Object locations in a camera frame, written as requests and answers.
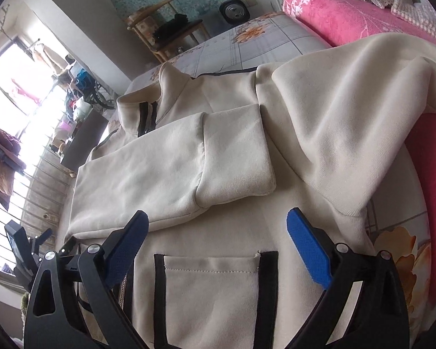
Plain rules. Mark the hanging dark patterned clothes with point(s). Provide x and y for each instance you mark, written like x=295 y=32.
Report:
x=2 y=152

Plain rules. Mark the black round fan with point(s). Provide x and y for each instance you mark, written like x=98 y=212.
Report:
x=231 y=12

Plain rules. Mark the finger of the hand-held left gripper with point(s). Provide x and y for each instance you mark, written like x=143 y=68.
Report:
x=41 y=241

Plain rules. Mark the wooden chair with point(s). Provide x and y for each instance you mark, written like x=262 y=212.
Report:
x=145 y=16

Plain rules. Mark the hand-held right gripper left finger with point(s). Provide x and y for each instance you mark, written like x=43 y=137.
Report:
x=127 y=251

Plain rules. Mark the pile of clothes and bags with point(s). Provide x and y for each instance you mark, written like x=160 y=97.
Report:
x=74 y=98

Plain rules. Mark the metal window railing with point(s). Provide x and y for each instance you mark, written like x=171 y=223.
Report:
x=40 y=189

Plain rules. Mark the dark grey cabinet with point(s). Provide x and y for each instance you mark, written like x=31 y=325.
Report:
x=83 y=141

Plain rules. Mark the cream zip jacket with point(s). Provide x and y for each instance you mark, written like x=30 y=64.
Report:
x=239 y=145

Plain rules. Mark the black bag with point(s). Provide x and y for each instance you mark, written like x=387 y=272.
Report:
x=170 y=27

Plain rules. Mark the wheelchair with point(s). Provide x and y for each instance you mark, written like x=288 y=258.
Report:
x=101 y=92

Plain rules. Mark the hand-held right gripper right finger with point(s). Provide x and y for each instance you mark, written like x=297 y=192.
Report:
x=309 y=251

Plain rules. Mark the floral grid bed sheet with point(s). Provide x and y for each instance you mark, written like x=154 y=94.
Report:
x=276 y=40

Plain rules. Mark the pink floral blanket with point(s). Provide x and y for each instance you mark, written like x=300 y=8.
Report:
x=330 y=18

